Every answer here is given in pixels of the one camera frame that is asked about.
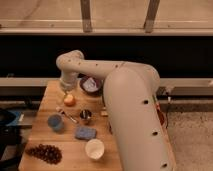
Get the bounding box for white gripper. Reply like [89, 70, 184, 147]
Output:
[60, 71, 78, 91]

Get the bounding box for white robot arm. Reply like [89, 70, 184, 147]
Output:
[56, 50, 175, 171]

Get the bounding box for small metal cup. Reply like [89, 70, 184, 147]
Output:
[79, 109, 92, 125]

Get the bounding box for blue plastic cup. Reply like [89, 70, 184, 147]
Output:
[47, 114, 63, 132]

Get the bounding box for white paper cup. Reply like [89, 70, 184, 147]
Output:
[85, 139, 105, 161]

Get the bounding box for orange round fruit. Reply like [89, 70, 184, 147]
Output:
[63, 94, 75, 106]

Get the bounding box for purple bowl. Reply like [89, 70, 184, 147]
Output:
[79, 76, 102, 95]

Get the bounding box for crumpled white wrapper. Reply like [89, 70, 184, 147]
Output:
[83, 78, 98, 92]

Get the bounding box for wooden banana-shaped piece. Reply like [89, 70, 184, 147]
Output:
[100, 107, 108, 117]

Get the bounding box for blue sponge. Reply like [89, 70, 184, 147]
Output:
[75, 126, 97, 140]

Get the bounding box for bunch of dark grapes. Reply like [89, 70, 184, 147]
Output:
[26, 144, 62, 164]

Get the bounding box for black chair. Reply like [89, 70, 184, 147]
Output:
[0, 108, 26, 171]

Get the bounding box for orange bowl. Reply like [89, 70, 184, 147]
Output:
[157, 108, 165, 126]

